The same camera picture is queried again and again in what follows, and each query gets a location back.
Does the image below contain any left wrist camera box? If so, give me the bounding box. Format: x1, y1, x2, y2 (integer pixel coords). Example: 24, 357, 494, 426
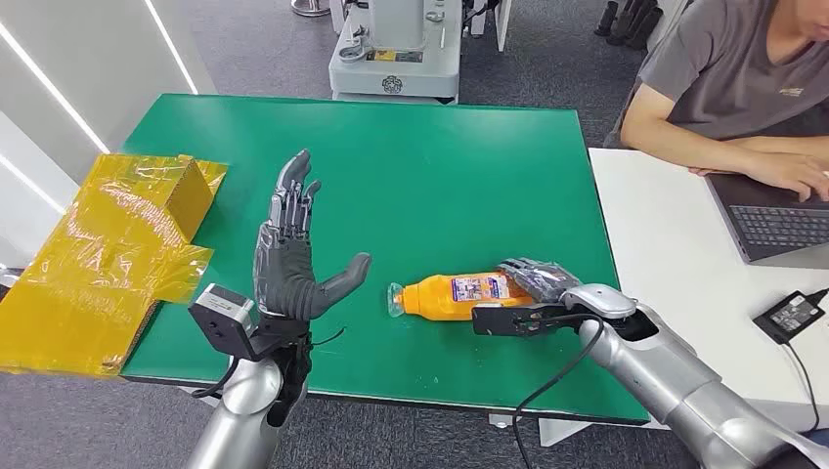
189, 283, 260, 362

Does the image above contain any yellow taped cardboard box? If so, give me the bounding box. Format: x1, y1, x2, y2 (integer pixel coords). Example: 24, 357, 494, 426
0, 152, 229, 379

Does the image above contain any dark grey laptop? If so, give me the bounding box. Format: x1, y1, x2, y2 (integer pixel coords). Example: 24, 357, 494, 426
704, 171, 829, 272

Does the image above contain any orange detergent bottle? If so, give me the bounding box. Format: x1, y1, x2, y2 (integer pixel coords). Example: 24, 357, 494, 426
387, 272, 536, 323

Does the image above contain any black power adapter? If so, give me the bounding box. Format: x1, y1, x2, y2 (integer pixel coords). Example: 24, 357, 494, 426
753, 290, 827, 346

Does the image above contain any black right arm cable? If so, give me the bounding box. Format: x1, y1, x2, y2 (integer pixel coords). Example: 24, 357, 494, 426
511, 314, 607, 469

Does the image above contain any person's right hand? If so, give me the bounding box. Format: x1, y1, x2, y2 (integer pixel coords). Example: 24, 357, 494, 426
744, 151, 829, 203

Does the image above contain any green table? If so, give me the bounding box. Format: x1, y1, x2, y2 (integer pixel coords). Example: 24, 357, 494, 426
119, 93, 651, 427

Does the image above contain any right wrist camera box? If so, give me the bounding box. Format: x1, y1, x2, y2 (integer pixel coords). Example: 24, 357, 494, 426
471, 302, 581, 339

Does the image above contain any white desk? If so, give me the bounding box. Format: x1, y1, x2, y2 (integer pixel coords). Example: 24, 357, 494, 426
537, 147, 829, 449

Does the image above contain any black chair base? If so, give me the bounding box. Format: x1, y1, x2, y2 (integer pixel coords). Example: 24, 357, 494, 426
593, 0, 665, 52

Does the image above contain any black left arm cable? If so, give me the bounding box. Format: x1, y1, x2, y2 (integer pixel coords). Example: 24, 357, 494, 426
191, 358, 242, 400

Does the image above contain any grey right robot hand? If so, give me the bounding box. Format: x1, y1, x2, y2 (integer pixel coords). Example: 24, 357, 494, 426
497, 258, 585, 306

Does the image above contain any black adapter cable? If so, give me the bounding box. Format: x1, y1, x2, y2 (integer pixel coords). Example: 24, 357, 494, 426
780, 341, 822, 436

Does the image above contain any round metal stand base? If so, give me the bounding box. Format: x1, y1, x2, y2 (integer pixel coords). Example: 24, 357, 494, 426
289, 0, 331, 19

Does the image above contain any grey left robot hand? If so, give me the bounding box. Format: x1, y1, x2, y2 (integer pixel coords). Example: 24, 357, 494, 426
253, 149, 373, 323

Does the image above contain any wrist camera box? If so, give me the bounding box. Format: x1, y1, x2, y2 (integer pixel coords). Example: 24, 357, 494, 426
471, 302, 581, 339
189, 283, 260, 362

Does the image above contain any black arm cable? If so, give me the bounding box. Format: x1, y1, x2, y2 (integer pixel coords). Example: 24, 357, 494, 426
511, 314, 607, 469
191, 358, 242, 400

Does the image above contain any white stand leg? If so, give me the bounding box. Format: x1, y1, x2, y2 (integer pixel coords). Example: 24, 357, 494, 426
467, 0, 514, 53

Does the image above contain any grey machine base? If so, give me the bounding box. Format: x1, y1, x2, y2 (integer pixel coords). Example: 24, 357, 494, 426
327, 0, 464, 105

